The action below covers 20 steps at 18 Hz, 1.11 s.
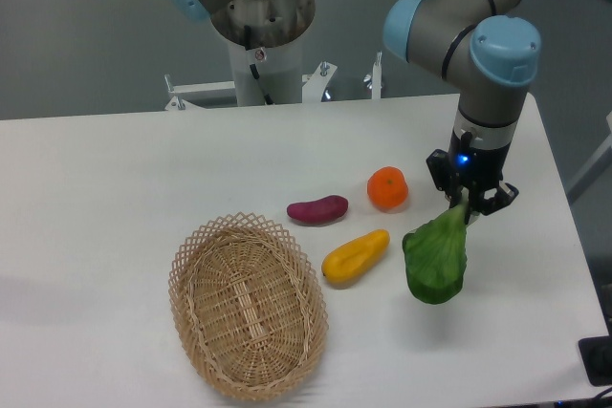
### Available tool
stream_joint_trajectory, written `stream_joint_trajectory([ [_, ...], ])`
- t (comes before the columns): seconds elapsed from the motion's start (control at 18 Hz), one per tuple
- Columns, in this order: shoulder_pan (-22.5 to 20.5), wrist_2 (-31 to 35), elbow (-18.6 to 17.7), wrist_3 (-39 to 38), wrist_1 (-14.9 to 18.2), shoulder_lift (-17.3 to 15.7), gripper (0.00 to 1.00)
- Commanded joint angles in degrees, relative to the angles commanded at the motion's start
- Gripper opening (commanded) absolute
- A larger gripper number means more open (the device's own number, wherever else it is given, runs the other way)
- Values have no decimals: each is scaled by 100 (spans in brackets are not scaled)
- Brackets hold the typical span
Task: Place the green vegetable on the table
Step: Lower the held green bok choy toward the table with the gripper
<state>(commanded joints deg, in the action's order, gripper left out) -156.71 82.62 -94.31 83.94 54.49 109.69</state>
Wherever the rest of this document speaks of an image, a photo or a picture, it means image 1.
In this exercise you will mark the white table leg at right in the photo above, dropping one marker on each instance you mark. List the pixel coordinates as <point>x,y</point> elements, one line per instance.
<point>593,167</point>

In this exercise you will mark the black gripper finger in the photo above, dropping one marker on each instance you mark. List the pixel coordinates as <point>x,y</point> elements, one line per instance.
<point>445,179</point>
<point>479,205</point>

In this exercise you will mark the purple sweet potato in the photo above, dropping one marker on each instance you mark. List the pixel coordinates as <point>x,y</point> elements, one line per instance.
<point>318,212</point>

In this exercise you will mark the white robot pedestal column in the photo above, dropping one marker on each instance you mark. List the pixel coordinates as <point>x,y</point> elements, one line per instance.
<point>267,75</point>

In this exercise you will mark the yellow pepper vegetable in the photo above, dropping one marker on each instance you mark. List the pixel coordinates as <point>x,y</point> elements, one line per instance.
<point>348,263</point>

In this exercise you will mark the black device at table edge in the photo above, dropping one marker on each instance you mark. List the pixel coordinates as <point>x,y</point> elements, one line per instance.
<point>595,353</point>

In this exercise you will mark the green leafy vegetable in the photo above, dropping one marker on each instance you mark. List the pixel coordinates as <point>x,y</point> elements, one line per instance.
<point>435,257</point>

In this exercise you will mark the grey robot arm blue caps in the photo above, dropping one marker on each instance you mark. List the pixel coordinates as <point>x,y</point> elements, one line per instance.
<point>490,56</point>

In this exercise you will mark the woven wicker basket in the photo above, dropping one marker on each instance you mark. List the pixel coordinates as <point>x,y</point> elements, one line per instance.
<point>247,307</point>

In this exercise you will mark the orange tangerine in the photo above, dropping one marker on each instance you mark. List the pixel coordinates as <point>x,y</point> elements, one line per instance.
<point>387,188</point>

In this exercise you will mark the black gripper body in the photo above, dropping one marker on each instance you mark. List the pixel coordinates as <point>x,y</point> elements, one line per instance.
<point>477,154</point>

